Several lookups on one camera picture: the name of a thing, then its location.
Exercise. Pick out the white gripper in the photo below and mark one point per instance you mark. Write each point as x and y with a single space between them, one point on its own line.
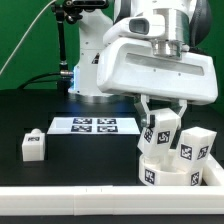
128 66

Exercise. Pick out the white round stool seat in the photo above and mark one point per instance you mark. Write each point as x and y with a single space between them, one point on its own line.
163 174

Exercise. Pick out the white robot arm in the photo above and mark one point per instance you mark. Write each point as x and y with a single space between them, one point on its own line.
183 19

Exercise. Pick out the white fiducial marker sheet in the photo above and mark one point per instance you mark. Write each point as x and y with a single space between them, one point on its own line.
92 125

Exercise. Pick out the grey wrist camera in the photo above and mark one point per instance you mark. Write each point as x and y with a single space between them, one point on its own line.
141 27

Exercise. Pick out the white right fence rail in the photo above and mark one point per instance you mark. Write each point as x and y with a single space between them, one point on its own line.
213 173

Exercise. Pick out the white fence rail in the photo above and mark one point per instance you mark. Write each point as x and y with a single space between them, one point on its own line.
213 173
110 200

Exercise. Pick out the white front fence rail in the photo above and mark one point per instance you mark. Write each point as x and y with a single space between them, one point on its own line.
110 200

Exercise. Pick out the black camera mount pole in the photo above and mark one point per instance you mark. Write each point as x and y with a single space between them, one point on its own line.
61 40

